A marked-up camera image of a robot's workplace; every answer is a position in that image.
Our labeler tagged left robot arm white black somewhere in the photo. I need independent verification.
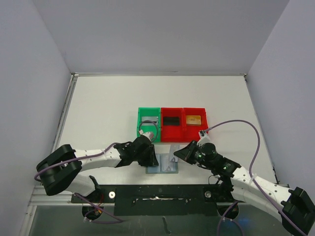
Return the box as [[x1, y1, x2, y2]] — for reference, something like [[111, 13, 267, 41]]
[[34, 133, 158, 202]]

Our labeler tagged black card in red bin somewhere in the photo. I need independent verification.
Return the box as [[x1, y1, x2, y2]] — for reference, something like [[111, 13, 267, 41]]
[[163, 117, 181, 126]]

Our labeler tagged orange card in red bin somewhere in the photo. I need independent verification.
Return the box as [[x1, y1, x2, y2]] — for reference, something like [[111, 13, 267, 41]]
[[186, 115, 202, 126]]

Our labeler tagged red bin right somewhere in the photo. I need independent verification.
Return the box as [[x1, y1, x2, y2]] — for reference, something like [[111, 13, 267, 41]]
[[183, 108, 208, 143]]

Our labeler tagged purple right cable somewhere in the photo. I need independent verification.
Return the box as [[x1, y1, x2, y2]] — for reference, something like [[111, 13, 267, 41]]
[[200, 119, 305, 236]]

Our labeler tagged red bin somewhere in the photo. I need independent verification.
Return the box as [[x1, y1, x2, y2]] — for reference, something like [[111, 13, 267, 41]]
[[161, 108, 183, 143], [183, 108, 208, 143]]

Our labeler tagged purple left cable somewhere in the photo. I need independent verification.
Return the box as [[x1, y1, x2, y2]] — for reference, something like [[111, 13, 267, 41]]
[[34, 119, 159, 182]]

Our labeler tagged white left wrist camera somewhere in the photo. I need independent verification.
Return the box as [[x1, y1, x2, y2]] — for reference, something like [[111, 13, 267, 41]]
[[142, 132, 155, 142]]

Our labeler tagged green plastic bin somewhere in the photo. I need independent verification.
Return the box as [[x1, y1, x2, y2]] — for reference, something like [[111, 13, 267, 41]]
[[136, 107, 161, 143]]

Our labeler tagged red bin middle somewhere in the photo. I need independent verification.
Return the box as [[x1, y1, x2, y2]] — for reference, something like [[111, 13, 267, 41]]
[[161, 108, 183, 143]]

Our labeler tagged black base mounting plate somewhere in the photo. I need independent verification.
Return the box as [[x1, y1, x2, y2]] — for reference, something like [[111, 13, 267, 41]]
[[86, 184, 235, 216]]

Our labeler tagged aluminium frame rail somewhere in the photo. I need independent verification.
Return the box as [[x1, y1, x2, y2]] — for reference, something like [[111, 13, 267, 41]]
[[28, 185, 74, 206]]

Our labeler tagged green leather card holder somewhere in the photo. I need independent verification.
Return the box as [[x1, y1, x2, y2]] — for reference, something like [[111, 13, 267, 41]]
[[146, 154, 179, 175]]

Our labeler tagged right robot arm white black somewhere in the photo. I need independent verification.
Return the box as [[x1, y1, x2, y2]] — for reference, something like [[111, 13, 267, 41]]
[[174, 141, 315, 236]]

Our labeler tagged purple cable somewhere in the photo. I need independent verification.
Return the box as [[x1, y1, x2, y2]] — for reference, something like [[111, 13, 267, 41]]
[[200, 119, 305, 236], [34, 119, 159, 182]]

